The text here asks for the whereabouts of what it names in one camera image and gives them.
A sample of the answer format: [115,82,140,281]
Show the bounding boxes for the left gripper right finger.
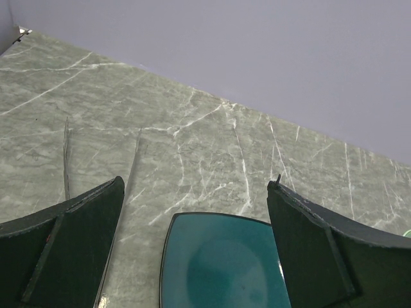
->
[267,180,410,307]

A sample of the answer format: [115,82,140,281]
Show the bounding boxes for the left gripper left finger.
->
[1,176,125,307]

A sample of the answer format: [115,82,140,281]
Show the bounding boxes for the teal square plate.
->
[159,212,291,308]

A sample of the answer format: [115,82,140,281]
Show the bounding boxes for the steel slotted tongs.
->
[63,117,141,307]

